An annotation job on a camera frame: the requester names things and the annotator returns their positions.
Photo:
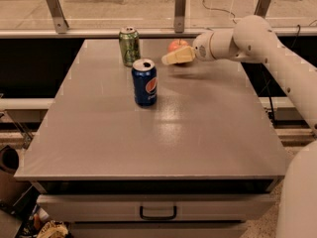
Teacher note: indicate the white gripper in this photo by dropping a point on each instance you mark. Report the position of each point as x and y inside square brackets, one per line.
[201, 48]

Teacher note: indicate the red orange apple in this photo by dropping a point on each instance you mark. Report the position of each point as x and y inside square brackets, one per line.
[176, 44]

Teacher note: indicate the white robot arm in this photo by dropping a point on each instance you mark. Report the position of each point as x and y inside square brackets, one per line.
[254, 40]

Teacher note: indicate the blue Pepsi can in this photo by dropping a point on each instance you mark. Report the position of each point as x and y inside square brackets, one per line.
[144, 74]

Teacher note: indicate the green soda can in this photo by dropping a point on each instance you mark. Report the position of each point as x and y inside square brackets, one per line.
[129, 45]

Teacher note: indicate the grey lower drawer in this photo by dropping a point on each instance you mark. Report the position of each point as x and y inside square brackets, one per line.
[158, 230]

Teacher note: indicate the snack bag on floor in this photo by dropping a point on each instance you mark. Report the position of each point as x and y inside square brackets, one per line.
[53, 229]

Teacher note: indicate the middle metal bracket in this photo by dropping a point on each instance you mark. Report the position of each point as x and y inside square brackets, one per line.
[179, 15]

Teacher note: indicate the metal bracket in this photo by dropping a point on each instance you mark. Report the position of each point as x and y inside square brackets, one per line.
[179, 15]
[262, 7]
[59, 22]

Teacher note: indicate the right metal bracket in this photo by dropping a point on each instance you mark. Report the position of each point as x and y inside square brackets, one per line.
[262, 7]

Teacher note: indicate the left metal bracket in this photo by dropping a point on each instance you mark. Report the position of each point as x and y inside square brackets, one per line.
[59, 22]

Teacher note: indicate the grey drawer with black handle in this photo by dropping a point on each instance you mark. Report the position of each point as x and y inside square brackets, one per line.
[162, 207]

